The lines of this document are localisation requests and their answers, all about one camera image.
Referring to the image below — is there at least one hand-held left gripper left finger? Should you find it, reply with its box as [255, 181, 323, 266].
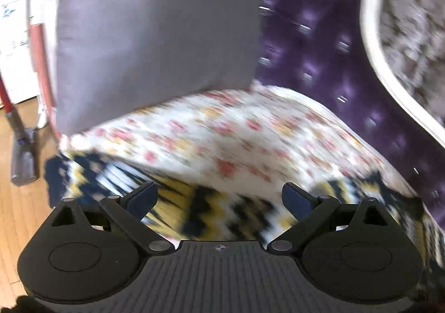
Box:
[51, 181, 174, 254]

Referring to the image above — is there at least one navy yellow patterned knit sweater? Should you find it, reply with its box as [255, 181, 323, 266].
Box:
[45, 151, 445, 303]

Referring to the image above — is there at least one grey pillow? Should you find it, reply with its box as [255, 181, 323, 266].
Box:
[52, 0, 273, 136]

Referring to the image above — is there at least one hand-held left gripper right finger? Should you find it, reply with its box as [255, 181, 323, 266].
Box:
[268, 182, 394, 254]

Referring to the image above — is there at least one floral blanket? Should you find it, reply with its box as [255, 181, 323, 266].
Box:
[59, 85, 393, 197]

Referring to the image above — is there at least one red stick vacuum cleaner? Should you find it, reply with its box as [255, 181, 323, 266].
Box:
[0, 75, 39, 186]

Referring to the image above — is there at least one white cabinet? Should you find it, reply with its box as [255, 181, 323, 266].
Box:
[0, 0, 46, 103]

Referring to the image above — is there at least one purple tufted sofa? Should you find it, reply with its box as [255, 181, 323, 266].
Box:
[252, 0, 445, 240]

